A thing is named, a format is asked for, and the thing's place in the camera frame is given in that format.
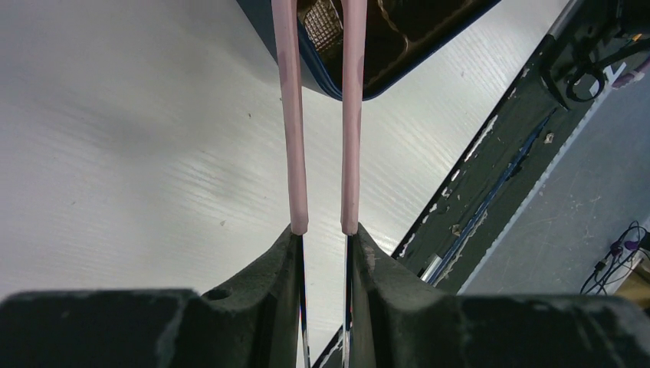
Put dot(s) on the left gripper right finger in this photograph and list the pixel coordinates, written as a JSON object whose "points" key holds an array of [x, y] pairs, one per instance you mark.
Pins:
{"points": [[399, 320]]}

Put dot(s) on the blue chocolate box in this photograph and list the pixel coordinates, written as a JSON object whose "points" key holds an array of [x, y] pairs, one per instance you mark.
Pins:
{"points": [[399, 36]]}

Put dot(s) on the pink cat paw tongs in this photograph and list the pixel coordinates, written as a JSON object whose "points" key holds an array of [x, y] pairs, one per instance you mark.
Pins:
{"points": [[284, 15]]}

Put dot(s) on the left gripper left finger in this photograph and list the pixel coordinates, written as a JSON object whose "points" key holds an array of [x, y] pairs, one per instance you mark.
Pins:
{"points": [[250, 320]]}

